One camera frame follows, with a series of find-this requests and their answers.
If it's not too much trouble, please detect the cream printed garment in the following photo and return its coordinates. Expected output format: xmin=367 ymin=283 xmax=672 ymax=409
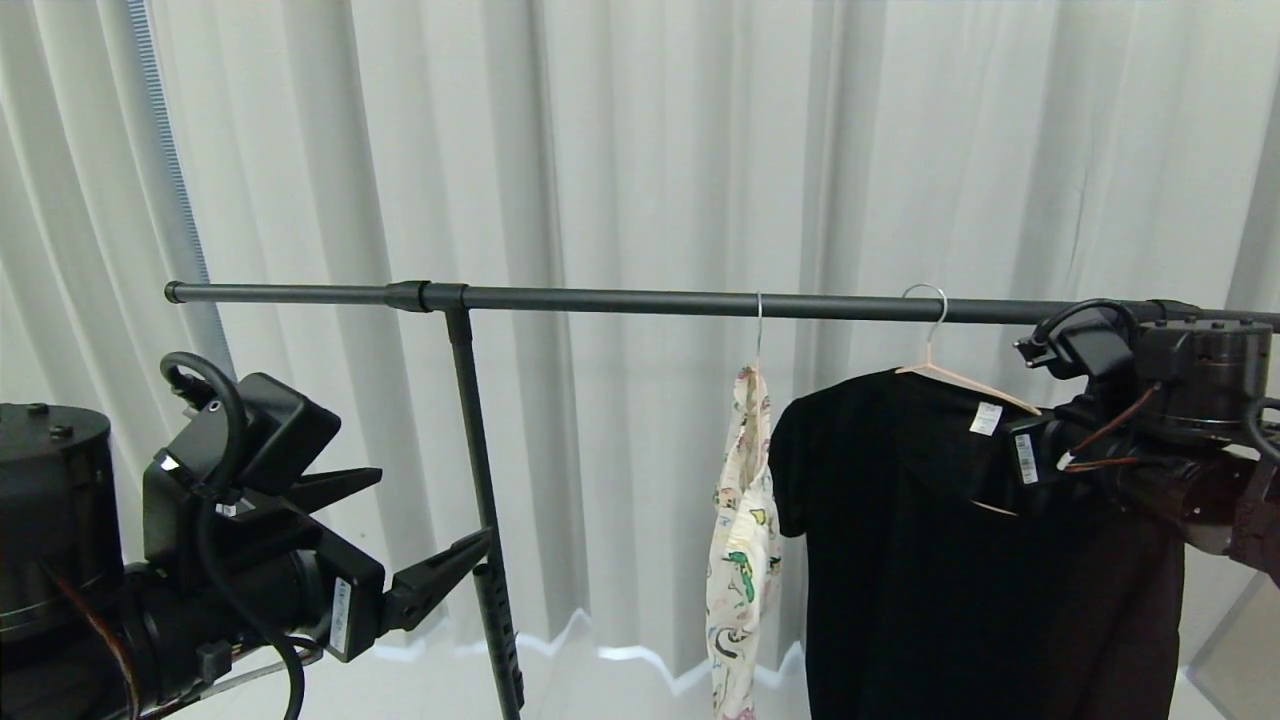
xmin=705 ymin=365 xmax=784 ymax=720

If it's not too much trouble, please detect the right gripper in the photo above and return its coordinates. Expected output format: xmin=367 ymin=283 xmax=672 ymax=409
xmin=985 ymin=395 xmax=1251 ymax=536

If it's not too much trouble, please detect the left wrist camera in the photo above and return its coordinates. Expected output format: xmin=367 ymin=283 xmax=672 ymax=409
xmin=143 ymin=373 xmax=343 ymax=561

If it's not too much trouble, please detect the black garment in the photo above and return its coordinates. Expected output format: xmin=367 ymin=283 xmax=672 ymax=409
xmin=768 ymin=368 xmax=1186 ymax=720

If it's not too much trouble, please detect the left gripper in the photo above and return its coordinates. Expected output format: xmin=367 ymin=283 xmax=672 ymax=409
xmin=0 ymin=466 xmax=493 ymax=720

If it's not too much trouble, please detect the black clothes rack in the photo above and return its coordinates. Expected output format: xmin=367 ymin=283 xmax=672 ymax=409
xmin=165 ymin=281 xmax=1280 ymax=720

